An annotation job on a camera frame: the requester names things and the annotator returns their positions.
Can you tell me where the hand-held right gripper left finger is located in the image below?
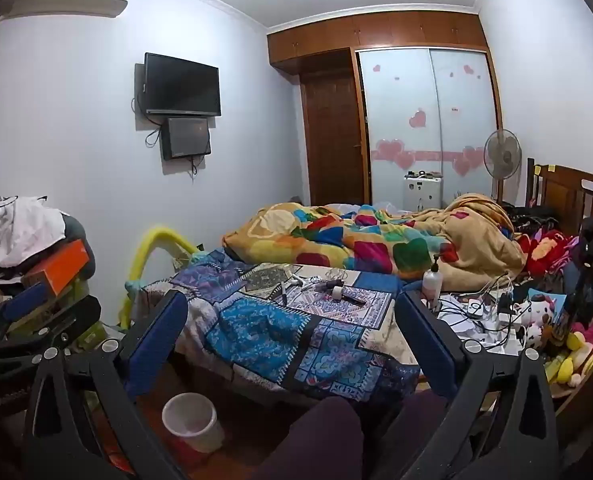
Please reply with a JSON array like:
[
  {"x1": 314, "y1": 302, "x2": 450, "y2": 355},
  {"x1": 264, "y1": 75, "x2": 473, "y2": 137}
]
[{"x1": 24, "y1": 289, "x2": 190, "y2": 480}]

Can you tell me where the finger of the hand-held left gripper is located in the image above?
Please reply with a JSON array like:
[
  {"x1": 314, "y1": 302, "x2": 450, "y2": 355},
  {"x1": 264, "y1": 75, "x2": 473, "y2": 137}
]
[{"x1": 0, "y1": 282, "x2": 103, "y2": 346}]

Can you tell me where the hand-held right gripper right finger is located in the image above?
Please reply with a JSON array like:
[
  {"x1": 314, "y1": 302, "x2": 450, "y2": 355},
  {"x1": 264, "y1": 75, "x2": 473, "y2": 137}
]
[{"x1": 395, "y1": 290, "x2": 562, "y2": 480}]

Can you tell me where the white plastic waste bin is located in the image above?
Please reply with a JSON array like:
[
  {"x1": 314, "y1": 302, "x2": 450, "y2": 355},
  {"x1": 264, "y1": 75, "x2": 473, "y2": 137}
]
[{"x1": 161, "y1": 392, "x2": 226, "y2": 454}]

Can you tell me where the orange cardboard box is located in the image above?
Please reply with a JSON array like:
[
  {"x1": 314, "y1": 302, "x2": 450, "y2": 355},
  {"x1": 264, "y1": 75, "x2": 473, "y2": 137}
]
[{"x1": 21, "y1": 239, "x2": 91, "y2": 297}]

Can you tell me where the white pump lotion bottle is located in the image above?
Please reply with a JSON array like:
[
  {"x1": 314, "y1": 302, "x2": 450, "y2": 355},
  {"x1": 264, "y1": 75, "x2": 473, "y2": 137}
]
[{"x1": 421, "y1": 255, "x2": 443, "y2": 307}]

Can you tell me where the white cloth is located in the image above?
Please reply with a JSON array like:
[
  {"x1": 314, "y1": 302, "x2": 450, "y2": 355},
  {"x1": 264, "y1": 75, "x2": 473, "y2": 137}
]
[{"x1": 0, "y1": 196, "x2": 70, "y2": 269}]

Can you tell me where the dark grey cushion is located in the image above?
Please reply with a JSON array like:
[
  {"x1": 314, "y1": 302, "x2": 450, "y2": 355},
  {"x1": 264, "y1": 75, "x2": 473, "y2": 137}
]
[{"x1": 61, "y1": 211, "x2": 90, "y2": 250}]

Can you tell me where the person's right leg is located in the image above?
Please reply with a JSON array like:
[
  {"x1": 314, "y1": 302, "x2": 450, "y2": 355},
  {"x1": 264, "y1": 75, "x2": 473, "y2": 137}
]
[{"x1": 375, "y1": 389, "x2": 450, "y2": 480}]

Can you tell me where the person's leg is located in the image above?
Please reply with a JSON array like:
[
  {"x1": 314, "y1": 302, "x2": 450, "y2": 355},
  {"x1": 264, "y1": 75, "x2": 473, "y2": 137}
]
[
  {"x1": 251, "y1": 396, "x2": 365, "y2": 480},
  {"x1": 375, "y1": 389, "x2": 450, "y2": 480}
]

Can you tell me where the white spotted plush toy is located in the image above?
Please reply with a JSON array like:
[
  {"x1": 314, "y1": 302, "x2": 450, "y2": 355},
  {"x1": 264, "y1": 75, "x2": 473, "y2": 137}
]
[{"x1": 519, "y1": 294, "x2": 558, "y2": 350}]

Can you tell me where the colourful heart pattern blanket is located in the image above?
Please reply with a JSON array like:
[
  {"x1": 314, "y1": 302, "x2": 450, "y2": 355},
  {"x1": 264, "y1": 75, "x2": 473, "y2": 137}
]
[{"x1": 222, "y1": 192, "x2": 527, "y2": 292}]

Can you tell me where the blue patchwork bed sheet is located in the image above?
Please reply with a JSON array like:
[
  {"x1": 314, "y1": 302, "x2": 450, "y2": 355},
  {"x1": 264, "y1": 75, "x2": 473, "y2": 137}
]
[{"x1": 144, "y1": 249, "x2": 423, "y2": 404}]

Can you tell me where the yellow plush toy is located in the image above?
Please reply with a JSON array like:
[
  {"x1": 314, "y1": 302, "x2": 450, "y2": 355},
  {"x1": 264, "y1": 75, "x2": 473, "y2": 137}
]
[{"x1": 545, "y1": 342, "x2": 593, "y2": 387}]

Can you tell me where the person's left leg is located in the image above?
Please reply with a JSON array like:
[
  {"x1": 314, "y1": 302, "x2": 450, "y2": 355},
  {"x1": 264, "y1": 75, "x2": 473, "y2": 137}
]
[{"x1": 251, "y1": 396, "x2": 365, "y2": 480}]

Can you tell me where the small white cabinet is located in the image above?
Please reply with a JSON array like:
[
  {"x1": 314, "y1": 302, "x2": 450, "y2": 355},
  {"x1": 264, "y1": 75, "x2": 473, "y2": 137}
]
[{"x1": 403, "y1": 172, "x2": 445, "y2": 211}]

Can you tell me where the red plush toy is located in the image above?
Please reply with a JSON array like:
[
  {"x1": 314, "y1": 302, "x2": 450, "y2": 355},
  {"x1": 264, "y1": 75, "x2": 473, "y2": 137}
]
[{"x1": 519, "y1": 229, "x2": 578, "y2": 277}]

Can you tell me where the black speaker box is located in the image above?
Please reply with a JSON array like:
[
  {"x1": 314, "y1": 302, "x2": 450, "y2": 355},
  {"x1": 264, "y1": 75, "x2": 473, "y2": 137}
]
[{"x1": 159, "y1": 116, "x2": 212, "y2": 162}]

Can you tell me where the wooden headboard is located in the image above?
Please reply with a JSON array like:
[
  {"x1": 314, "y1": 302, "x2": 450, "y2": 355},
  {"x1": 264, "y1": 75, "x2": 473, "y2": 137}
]
[{"x1": 525, "y1": 157, "x2": 593, "y2": 237}]

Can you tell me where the standing electric fan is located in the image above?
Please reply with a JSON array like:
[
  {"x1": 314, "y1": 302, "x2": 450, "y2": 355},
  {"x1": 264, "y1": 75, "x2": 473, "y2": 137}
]
[{"x1": 483, "y1": 129, "x2": 521, "y2": 204}]

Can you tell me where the brown wooden door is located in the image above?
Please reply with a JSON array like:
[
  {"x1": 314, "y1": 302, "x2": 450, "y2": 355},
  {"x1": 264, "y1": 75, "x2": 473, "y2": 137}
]
[{"x1": 300, "y1": 67, "x2": 367, "y2": 207}]

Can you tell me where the wooden wardrobe with white doors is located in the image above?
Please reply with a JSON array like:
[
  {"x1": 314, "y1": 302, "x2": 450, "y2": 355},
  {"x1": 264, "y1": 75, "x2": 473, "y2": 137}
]
[{"x1": 267, "y1": 10, "x2": 505, "y2": 209}]

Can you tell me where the white power strip with cables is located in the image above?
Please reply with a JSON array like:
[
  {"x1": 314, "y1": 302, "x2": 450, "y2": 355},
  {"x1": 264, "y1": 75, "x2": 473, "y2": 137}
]
[{"x1": 433, "y1": 272, "x2": 527, "y2": 357}]

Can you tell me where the yellow foam bed rail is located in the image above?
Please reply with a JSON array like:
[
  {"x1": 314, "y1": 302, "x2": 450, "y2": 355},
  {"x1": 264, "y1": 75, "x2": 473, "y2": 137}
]
[{"x1": 118, "y1": 226, "x2": 202, "y2": 331}]

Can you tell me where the black wall television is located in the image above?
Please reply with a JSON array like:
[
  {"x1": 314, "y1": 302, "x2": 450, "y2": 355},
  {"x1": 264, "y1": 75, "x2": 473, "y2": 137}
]
[{"x1": 135, "y1": 52, "x2": 222, "y2": 117}]

